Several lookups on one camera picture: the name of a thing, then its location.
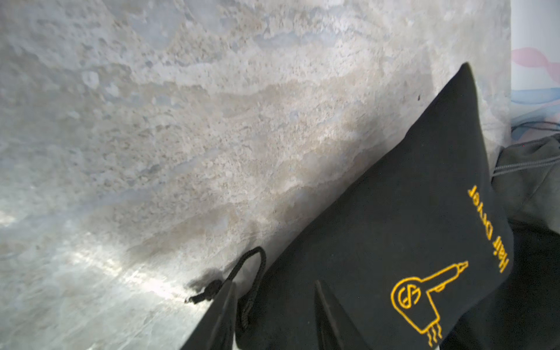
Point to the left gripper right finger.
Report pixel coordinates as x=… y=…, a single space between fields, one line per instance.
x=334 y=328

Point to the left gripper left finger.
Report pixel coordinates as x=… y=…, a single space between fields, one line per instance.
x=216 y=329

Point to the grey drawstring pouch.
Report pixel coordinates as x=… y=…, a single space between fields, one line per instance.
x=526 y=181

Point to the black pouch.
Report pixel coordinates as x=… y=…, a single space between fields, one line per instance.
x=523 y=313
x=407 y=249

